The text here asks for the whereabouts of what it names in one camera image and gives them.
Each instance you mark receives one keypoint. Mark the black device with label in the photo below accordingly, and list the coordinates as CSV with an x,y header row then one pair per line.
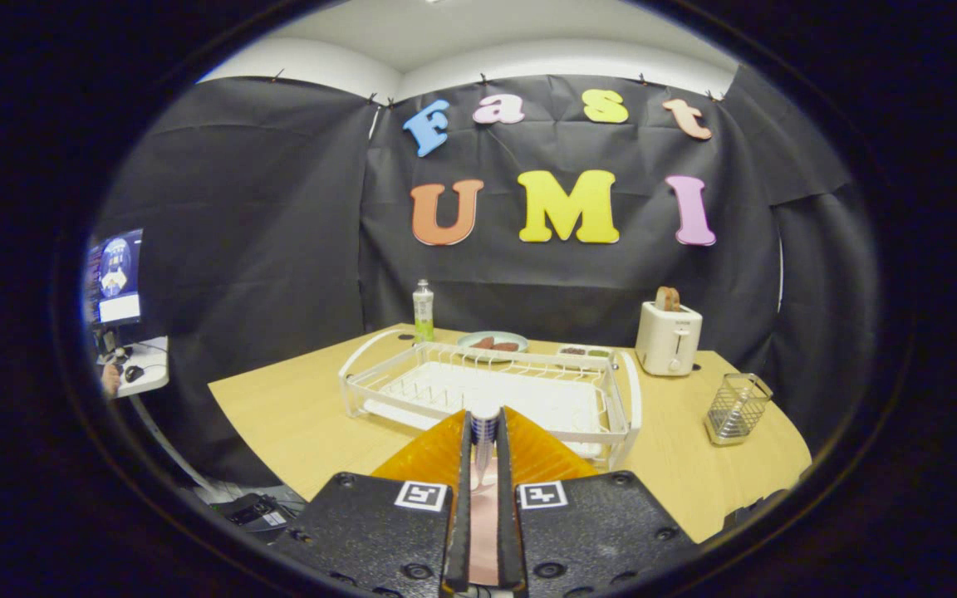
x,y
254,511

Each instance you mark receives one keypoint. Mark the pale green plate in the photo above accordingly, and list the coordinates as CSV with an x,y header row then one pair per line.
x,y
466,342

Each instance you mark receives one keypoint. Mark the brown toast slice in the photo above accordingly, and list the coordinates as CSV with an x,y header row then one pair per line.
x,y
668,299

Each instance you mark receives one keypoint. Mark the brown meat patty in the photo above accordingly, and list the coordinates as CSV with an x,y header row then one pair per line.
x,y
483,342
507,344

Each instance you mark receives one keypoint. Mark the computer monitor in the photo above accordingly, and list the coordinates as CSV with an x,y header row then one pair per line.
x,y
117,278

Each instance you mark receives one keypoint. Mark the black backdrop cloth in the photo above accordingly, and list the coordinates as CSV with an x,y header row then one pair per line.
x,y
279,208

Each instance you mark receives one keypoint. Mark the white divided snack tray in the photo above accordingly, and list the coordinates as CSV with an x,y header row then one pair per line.
x,y
585,351

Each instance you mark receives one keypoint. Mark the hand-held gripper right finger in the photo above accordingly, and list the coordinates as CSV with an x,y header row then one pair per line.
x,y
507,498

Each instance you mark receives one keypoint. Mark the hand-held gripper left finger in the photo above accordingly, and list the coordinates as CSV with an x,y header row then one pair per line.
x,y
463,498

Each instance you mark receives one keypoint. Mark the white side desk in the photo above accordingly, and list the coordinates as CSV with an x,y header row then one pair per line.
x,y
150,357

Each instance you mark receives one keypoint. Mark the green dish soap bottle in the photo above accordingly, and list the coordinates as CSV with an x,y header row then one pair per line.
x,y
424,311

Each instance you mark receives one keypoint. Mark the white toaster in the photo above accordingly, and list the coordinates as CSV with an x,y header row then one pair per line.
x,y
668,340

